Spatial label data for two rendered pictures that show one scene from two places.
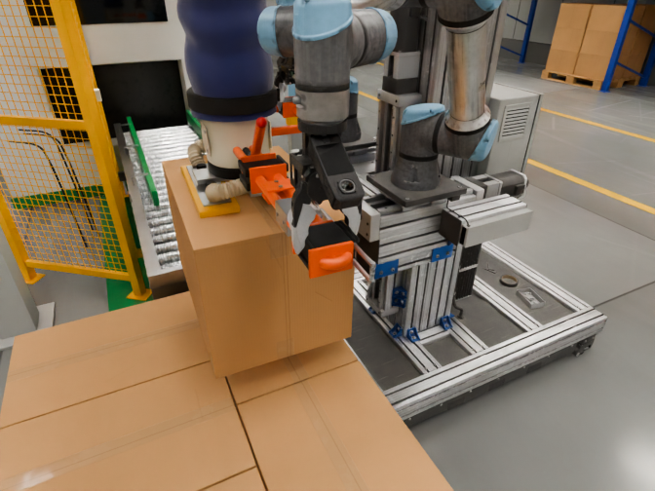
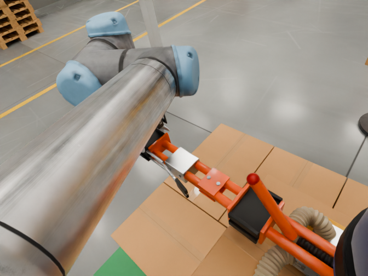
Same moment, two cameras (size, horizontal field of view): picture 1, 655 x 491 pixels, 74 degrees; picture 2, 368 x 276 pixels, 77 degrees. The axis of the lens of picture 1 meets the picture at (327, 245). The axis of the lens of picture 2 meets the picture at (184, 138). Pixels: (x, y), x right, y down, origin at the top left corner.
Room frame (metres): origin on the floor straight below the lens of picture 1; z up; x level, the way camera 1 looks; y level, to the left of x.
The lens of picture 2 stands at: (1.11, -0.01, 1.68)
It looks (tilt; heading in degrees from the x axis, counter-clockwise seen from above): 45 degrees down; 166
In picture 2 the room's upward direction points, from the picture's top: 13 degrees counter-clockwise
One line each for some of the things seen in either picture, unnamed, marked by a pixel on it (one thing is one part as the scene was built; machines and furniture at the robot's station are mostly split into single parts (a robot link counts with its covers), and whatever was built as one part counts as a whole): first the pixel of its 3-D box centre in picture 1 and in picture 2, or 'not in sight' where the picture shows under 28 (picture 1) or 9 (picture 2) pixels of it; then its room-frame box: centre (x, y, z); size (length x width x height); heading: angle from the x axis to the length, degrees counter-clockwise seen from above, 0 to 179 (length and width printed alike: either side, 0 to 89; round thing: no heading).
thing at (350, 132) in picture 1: (341, 124); not in sight; (1.71, -0.06, 1.09); 0.15 x 0.15 x 0.10
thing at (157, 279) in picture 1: (237, 259); not in sight; (1.52, 0.37, 0.58); 0.70 x 0.03 x 0.06; 116
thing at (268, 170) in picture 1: (263, 172); (254, 211); (0.93, 0.14, 1.20); 0.10 x 0.08 x 0.06; 114
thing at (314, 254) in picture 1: (321, 247); (151, 140); (0.60, 0.01, 1.20); 0.08 x 0.07 x 0.05; 24
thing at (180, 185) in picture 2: (337, 227); (150, 160); (0.67, -0.02, 1.20); 0.31 x 0.03 x 0.05; 24
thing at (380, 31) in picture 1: (352, 37); (100, 74); (0.72, -0.04, 1.50); 0.11 x 0.11 x 0.08; 55
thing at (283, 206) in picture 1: (296, 214); (183, 164); (0.73, 0.06, 1.19); 0.07 x 0.07 x 0.04; 24
